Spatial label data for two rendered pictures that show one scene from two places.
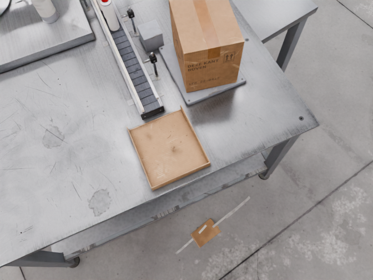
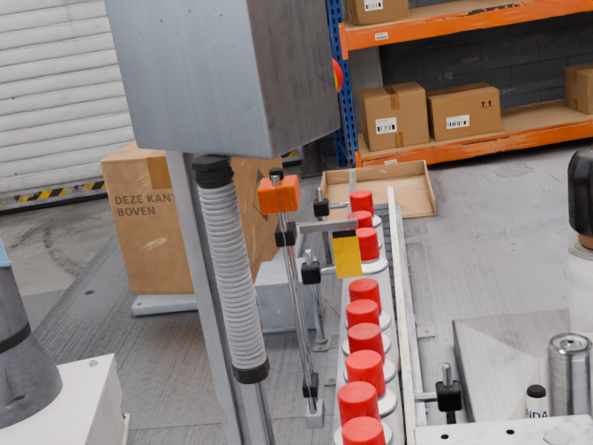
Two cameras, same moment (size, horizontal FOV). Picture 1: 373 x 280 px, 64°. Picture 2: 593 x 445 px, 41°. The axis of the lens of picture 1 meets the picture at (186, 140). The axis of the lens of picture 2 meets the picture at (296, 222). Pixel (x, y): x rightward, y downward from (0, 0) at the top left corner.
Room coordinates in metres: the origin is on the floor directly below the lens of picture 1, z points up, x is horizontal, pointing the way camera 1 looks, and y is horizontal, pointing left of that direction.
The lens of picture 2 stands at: (2.16, 0.70, 1.45)
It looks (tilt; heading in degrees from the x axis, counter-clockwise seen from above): 20 degrees down; 207
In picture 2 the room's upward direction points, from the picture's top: 9 degrees counter-clockwise
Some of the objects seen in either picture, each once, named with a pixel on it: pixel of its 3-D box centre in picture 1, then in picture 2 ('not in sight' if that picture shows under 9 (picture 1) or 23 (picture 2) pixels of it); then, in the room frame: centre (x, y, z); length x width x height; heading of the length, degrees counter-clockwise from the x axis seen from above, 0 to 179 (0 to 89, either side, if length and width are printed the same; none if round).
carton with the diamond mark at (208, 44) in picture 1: (204, 42); (205, 199); (0.91, -0.12, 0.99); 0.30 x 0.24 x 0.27; 7
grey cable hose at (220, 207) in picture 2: not in sight; (232, 273); (1.63, 0.36, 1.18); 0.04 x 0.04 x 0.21
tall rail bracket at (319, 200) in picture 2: (150, 66); (335, 226); (0.87, 0.13, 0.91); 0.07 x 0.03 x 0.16; 109
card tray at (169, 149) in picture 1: (167, 145); (375, 192); (0.50, 0.08, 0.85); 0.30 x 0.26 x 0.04; 19
